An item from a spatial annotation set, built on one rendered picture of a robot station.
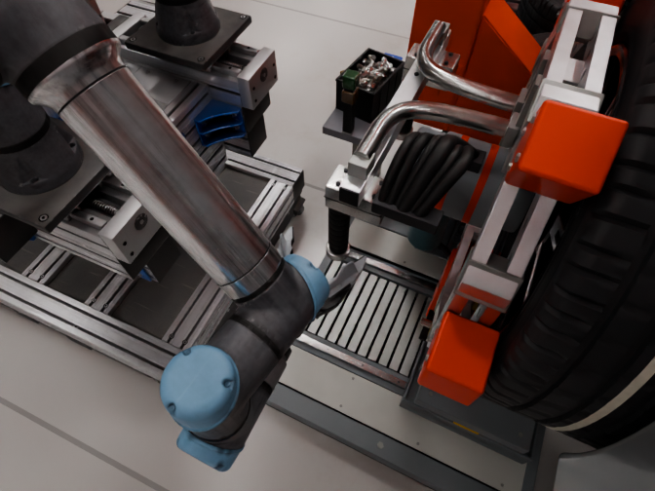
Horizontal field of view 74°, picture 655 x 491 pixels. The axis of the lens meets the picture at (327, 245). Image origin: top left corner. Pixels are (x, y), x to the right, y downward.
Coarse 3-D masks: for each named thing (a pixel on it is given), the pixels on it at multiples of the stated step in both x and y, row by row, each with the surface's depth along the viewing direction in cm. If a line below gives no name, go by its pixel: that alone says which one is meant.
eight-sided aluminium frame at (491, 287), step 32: (576, 0) 58; (576, 32) 54; (608, 32) 54; (544, 96) 47; (576, 96) 47; (512, 160) 50; (512, 192) 50; (544, 224) 49; (480, 256) 52; (512, 256) 51; (448, 288) 90; (480, 288) 52; (512, 288) 51; (480, 320) 58
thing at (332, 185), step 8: (336, 168) 64; (344, 168) 64; (336, 176) 63; (344, 176) 63; (376, 176) 64; (328, 184) 63; (336, 184) 62; (376, 184) 63; (328, 192) 63; (336, 192) 63; (368, 192) 62; (376, 192) 62; (328, 200) 65; (336, 200) 64; (368, 200) 61; (336, 208) 66; (344, 208) 65; (352, 208) 64; (360, 208) 63; (368, 208) 62; (360, 216) 65; (368, 216) 64; (376, 216) 63; (376, 224) 64
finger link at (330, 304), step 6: (342, 288) 66; (348, 288) 67; (336, 294) 65; (342, 294) 66; (330, 300) 65; (336, 300) 65; (324, 306) 64; (330, 306) 64; (336, 306) 66; (318, 312) 64; (324, 312) 65; (318, 318) 65
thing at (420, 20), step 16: (416, 0) 104; (432, 0) 103; (448, 0) 101; (464, 0) 100; (480, 0) 98; (416, 16) 107; (432, 16) 105; (448, 16) 104; (464, 16) 102; (480, 16) 101; (416, 32) 110; (464, 32) 105; (448, 48) 110; (464, 48) 108; (464, 64) 111; (432, 96) 122; (448, 96) 120
